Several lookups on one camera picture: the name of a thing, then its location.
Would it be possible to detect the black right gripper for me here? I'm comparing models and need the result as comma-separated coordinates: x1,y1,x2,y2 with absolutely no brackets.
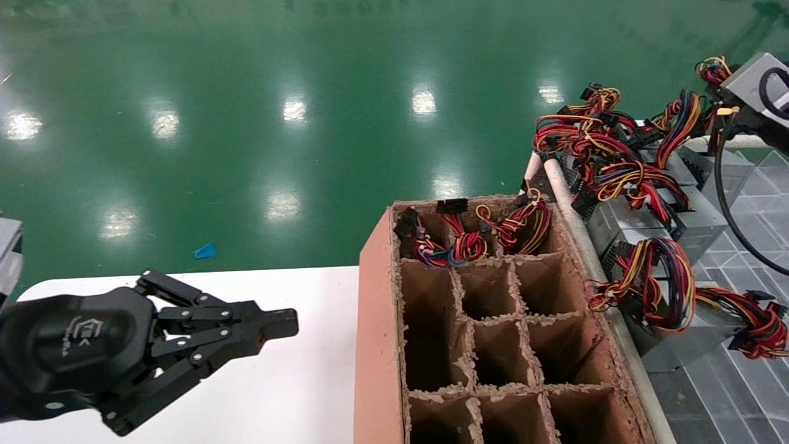
734,105,789,156

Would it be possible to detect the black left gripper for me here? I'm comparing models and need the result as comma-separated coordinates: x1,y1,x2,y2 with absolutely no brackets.
0,269,300,437

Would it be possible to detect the white horizontal rack pipe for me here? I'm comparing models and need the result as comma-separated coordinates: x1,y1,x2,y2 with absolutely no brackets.
681,133,768,152

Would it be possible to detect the grey power supply held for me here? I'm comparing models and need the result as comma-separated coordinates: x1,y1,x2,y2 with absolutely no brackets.
720,52,789,131

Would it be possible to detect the brown divided cardboard box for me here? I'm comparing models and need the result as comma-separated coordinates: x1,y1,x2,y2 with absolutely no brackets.
354,194,658,444

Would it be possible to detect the long white rack pipe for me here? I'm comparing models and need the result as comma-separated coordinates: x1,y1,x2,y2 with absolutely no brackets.
541,156,679,444

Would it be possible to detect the short white rack pipe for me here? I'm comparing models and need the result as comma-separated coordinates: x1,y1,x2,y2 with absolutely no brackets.
521,151,544,195

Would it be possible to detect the transparent ridged plastic sheet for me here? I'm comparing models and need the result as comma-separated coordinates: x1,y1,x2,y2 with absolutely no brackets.
641,148,789,444

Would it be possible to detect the black camera cable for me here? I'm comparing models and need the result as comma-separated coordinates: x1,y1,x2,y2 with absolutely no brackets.
714,114,789,277

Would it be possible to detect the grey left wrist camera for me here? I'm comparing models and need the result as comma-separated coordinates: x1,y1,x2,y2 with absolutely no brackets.
0,217,24,306

